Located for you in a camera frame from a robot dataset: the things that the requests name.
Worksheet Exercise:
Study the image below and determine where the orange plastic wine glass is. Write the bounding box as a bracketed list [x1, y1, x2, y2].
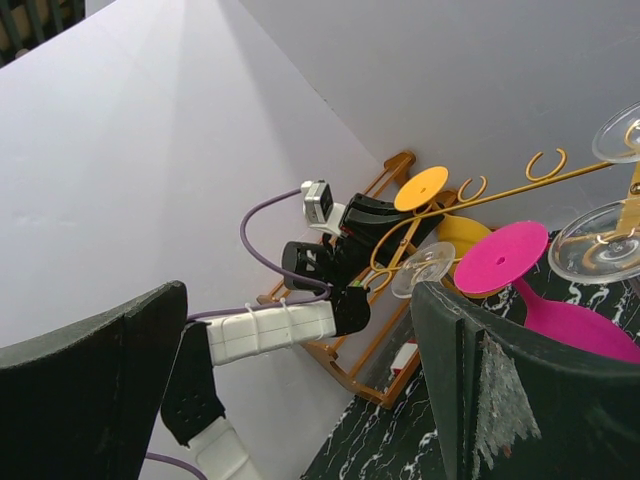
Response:
[394, 166, 491, 294]

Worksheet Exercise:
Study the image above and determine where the clear flute glass front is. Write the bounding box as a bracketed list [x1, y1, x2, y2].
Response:
[548, 199, 639, 284]

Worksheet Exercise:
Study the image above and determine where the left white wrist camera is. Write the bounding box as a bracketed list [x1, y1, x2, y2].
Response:
[301, 180, 346, 237]

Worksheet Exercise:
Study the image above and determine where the orange wooden stepped shelf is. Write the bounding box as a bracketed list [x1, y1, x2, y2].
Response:
[276, 151, 443, 408]

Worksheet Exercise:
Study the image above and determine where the clear grey wine glass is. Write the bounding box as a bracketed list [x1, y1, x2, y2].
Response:
[391, 242, 456, 299]

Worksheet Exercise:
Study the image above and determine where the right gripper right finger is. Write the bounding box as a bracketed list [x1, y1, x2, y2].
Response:
[410, 282, 639, 479]

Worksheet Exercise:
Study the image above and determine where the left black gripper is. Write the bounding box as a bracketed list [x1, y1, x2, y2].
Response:
[334, 193, 412, 260]

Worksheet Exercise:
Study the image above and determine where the clear flute glass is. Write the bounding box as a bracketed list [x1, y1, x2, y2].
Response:
[592, 102, 639, 164]
[548, 199, 639, 284]

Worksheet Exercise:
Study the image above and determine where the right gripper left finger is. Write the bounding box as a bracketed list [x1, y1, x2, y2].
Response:
[1, 281, 187, 479]

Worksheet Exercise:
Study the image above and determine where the pink plastic wine glass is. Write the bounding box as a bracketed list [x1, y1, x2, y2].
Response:
[452, 219, 640, 365]

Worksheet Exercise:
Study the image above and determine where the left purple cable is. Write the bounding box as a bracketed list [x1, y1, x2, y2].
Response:
[144, 188, 334, 480]

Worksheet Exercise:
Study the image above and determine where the small red white box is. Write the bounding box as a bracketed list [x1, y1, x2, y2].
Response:
[390, 339, 418, 376]

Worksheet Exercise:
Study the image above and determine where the gold wire wine glass rack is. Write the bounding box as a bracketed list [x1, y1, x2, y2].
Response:
[369, 148, 633, 277]

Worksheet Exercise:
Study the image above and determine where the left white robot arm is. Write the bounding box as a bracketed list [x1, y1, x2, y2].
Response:
[146, 278, 370, 479]

